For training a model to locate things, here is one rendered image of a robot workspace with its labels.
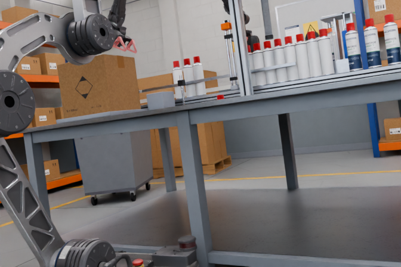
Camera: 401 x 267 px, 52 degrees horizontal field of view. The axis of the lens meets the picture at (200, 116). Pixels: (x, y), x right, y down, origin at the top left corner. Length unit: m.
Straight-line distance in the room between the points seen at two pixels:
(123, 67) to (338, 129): 4.64
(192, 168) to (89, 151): 2.70
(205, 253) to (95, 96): 0.87
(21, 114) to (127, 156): 3.00
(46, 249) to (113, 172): 2.79
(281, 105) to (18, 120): 0.86
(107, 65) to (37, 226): 0.83
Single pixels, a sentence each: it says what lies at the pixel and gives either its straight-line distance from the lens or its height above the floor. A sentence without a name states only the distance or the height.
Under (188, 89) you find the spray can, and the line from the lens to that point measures 2.13.
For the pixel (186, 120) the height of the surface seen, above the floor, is 0.77.
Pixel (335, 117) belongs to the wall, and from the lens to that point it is 6.29.
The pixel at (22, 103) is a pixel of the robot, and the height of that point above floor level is 0.88.
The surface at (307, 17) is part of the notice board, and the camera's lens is 6.31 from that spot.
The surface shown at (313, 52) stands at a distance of 1.87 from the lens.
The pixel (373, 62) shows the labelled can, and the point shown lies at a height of 0.90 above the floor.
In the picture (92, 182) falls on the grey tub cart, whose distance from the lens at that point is 4.34.
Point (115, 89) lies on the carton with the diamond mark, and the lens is 1.98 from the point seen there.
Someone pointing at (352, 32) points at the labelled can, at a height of 1.04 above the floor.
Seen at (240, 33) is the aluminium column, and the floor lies 1.12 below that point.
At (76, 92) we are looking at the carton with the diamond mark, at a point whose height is 0.97.
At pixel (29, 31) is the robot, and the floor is 1.13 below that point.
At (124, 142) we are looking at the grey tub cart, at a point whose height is 0.61.
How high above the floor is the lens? 0.78
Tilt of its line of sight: level
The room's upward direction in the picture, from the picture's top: 7 degrees counter-clockwise
